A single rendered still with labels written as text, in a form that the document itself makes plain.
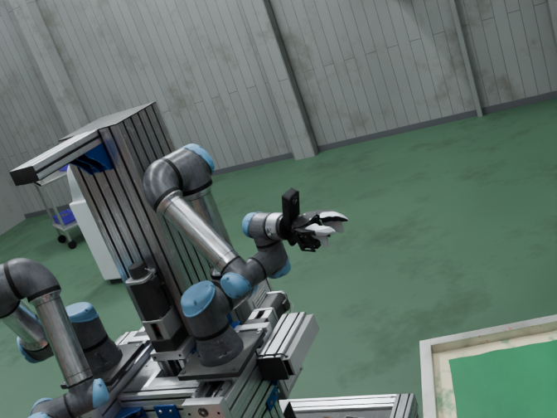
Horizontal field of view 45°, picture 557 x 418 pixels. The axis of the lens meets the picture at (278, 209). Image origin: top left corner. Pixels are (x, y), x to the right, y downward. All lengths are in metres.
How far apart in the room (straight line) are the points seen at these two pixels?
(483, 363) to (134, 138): 1.32
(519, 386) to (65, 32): 8.91
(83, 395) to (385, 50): 6.90
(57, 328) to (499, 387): 1.31
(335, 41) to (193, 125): 2.42
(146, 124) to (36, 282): 0.63
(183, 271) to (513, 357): 1.10
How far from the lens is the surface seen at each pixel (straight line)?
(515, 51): 8.22
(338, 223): 1.71
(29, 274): 2.01
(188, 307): 2.06
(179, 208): 1.90
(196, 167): 2.00
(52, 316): 2.01
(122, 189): 2.21
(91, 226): 6.83
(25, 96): 11.05
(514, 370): 2.23
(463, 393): 2.18
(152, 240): 2.24
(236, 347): 2.12
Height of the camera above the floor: 2.27
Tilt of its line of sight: 18 degrees down
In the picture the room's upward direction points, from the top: 20 degrees counter-clockwise
